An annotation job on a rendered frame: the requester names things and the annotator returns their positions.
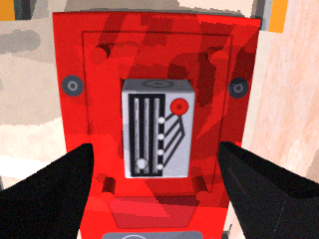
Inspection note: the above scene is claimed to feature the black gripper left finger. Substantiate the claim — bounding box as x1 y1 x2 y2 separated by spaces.
0 143 95 239

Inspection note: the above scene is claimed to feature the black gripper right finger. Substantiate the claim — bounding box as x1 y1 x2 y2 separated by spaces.
217 141 319 239

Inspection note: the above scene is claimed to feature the grey block with square slot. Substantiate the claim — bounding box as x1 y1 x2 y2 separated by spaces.
122 79 195 178

